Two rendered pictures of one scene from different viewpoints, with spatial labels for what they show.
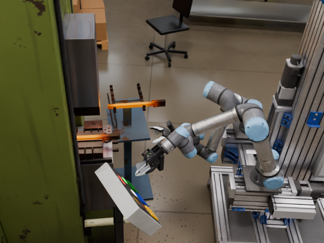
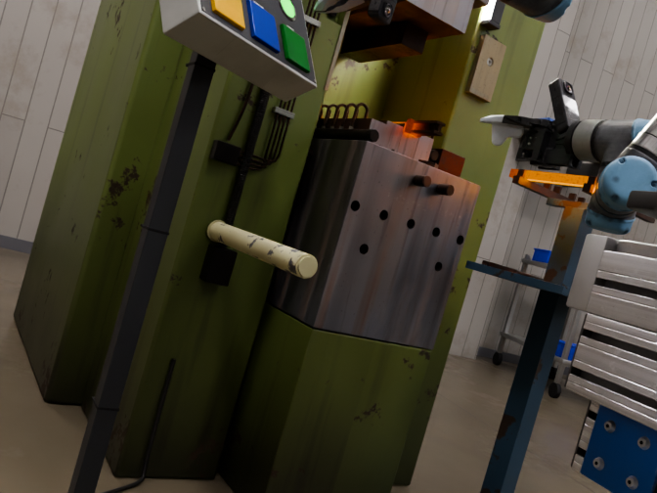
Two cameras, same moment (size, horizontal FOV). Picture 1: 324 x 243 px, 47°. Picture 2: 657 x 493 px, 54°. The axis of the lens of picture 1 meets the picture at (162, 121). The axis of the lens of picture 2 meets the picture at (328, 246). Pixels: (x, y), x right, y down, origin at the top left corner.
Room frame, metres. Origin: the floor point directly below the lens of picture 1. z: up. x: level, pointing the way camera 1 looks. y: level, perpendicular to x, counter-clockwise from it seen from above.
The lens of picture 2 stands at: (1.03, -1.06, 0.69)
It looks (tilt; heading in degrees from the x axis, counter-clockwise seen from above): 1 degrees down; 68
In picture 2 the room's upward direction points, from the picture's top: 16 degrees clockwise
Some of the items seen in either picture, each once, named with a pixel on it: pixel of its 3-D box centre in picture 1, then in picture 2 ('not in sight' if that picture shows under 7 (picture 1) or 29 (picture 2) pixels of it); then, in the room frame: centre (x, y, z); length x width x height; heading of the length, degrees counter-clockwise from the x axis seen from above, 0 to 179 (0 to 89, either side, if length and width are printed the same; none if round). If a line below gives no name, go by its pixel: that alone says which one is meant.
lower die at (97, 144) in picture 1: (69, 146); (354, 138); (1.70, 0.57, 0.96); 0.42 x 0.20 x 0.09; 100
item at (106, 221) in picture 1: (120, 220); (256, 246); (1.41, 0.22, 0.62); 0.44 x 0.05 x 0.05; 100
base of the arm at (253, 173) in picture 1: (263, 172); not in sight; (1.66, -0.66, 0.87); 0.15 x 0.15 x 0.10
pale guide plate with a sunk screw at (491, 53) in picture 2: not in sight; (485, 68); (2.02, 0.55, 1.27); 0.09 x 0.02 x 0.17; 10
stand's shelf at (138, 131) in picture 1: (127, 124); (556, 290); (2.25, 0.27, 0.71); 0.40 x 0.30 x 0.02; 13
